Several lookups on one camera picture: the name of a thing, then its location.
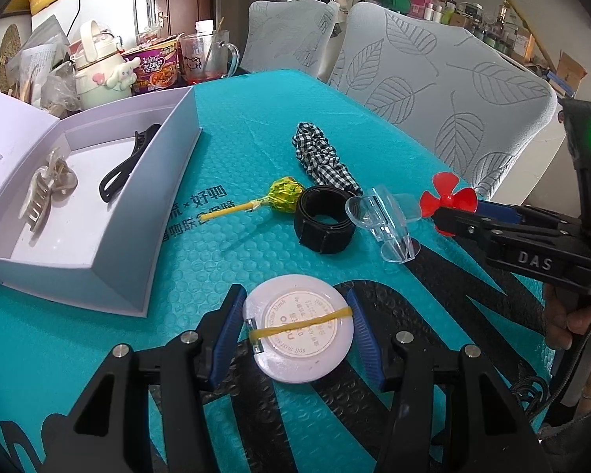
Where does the teal bubble wrap mat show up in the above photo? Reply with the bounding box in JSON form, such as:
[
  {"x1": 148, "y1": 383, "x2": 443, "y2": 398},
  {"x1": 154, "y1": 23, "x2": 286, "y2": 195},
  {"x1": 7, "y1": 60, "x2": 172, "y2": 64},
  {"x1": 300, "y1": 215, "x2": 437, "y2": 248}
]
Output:
[{"x1": 0, "y1": 71, "x2": 553, "y2": 472}]

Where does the black hair clip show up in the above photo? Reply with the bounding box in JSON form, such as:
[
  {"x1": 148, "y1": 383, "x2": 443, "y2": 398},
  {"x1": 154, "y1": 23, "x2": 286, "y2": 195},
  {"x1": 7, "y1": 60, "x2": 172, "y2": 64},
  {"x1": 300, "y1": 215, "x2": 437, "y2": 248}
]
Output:
[{"x1": 99, "y1": 124, "x2": 161, "y2": 203}]

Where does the white refrigerator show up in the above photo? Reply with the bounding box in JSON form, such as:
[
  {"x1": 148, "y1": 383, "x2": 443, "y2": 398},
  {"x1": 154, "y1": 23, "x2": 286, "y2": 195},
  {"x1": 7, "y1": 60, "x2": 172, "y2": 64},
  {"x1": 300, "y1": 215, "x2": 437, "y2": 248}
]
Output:
[{"x1": 32, "y1": 0, "x2": 153, "y2": 49}]

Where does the cream cartoon kettle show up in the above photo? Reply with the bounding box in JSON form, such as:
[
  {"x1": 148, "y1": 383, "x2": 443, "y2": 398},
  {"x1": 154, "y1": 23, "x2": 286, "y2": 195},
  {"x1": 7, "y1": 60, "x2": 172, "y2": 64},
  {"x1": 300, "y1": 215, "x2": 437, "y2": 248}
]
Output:
[{"x1": 71, "y1": 20, "x2": 141, "y2": 110}]

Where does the grey leaf chair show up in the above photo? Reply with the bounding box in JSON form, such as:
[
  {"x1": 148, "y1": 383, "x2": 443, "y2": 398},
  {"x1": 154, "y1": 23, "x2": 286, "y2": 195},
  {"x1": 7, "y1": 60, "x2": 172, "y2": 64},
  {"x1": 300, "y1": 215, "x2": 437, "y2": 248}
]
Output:
[
  {"x1": 240, "y1": 0, "x2": 339, "y2": 78},
  {"x1": 329, "y1": 2, "x2": 557, "y2": 200}
]

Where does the clear plastic hair clip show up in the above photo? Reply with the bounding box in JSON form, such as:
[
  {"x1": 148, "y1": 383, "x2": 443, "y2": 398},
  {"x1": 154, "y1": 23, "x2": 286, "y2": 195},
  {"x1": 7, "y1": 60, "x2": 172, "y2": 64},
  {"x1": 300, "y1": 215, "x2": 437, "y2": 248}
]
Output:
[{"x1": 345, "y1": 185, "x2": 422, "y2": 264}]

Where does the white open gift box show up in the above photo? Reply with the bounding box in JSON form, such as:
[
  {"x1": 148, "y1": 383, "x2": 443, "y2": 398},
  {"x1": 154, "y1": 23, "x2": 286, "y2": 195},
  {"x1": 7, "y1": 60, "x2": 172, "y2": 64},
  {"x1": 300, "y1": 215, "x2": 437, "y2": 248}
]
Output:
[{"x1": 0, "y1": 89, "x2": 201, "y2": 317}]

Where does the person's right hand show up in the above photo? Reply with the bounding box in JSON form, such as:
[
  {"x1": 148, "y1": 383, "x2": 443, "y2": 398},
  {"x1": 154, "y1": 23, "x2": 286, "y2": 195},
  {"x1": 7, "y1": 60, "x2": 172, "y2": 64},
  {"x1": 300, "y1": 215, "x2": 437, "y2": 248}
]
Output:
[{"x1": 543, "y1": 284, "x2": 591, "y2": 350}]

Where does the yellow lollipop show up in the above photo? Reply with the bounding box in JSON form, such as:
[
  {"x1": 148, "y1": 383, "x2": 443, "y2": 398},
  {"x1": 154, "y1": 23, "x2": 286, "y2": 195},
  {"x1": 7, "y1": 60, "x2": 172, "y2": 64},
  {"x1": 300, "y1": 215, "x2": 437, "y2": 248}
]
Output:
[{"x1": 199, "y1": 176, "x2": 305, "y2": 223}]

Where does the red flower hair clip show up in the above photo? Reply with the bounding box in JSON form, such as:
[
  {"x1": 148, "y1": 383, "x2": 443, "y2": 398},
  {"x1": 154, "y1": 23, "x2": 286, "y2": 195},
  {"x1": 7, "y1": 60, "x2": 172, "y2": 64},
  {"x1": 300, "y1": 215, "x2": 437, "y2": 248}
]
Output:
[{"x1": 420, "y1": 172, "x2": 478, "y2": 218}]

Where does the round woven wall mat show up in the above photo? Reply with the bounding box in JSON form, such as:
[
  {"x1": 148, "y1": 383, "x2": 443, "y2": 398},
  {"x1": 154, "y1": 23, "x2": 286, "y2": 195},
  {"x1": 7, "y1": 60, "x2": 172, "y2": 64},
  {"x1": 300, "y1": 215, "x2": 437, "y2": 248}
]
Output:
[{"x1": 0, "y1": 24, "x2": 22, "y2": 93}]

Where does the purple instant noodle cup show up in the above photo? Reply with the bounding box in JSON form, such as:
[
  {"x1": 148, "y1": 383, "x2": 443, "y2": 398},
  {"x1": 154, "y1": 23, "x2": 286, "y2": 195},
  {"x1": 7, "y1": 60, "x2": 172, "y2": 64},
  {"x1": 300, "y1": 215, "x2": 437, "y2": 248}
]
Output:
[{"x1": 123, "y1": 35, "x2": 180, "y2": 95}]

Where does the near grey leaf chair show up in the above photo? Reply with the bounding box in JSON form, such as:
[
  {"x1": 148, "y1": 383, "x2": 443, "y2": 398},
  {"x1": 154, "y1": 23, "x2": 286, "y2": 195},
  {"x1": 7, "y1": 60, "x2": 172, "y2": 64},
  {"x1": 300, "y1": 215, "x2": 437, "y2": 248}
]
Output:
[{"x1": 329, "y1": 2, "x2": 557, "y2": 200}]

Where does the black white gingham scrunchie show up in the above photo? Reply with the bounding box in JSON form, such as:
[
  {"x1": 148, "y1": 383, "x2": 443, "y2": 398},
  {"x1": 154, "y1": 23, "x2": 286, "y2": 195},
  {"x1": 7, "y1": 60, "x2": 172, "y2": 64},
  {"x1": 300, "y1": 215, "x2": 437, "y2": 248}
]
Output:
[{"x1": 291, "y1": 122, "x2": 363, "y2": 196}]

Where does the cardboard box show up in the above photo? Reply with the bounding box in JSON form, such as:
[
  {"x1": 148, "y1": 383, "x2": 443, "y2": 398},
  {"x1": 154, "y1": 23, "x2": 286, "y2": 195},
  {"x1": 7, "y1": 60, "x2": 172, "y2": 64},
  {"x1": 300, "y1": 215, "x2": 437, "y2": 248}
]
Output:
[{"x1": 555, "y1": 51, "x2": 587, "y2": 96}]

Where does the black strap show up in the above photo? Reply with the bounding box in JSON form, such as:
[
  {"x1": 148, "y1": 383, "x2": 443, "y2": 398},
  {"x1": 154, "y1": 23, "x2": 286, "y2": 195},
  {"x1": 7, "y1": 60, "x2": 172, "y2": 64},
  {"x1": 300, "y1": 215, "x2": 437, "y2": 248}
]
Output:
[{"x1": 293, "y1": 184, "x2": 359, "y2": 255}]

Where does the beige claw hair clip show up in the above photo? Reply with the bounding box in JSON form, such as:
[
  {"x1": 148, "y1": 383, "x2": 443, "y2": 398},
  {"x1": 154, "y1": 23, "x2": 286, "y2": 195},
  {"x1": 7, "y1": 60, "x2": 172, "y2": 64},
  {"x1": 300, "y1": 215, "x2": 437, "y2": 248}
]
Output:
[{"x1": 19, "y1": 147, "x2": 78, "y2": 234}]

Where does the far grey leaf chair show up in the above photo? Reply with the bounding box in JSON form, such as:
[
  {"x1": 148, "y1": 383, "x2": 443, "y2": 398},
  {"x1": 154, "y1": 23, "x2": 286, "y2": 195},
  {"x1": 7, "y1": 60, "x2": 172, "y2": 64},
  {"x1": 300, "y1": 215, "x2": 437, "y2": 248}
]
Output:
[{"x1": 240, "y1": 0, "x2": 339, "y2": 78}]

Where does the round white compact case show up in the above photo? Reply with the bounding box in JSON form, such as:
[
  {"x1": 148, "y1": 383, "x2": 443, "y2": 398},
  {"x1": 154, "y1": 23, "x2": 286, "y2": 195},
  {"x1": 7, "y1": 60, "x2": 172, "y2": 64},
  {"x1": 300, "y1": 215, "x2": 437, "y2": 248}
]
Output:
[{"x1": 243, "y1": 274, "x2": 354, "y2": 384}]

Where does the glass measuring jug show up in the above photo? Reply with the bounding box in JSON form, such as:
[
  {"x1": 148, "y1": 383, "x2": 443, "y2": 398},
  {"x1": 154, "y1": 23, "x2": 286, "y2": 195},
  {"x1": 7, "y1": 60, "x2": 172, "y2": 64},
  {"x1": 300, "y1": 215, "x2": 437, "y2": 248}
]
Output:
[{"x1": 179, "y1": 30, "x2": 240, "y2": 86}]

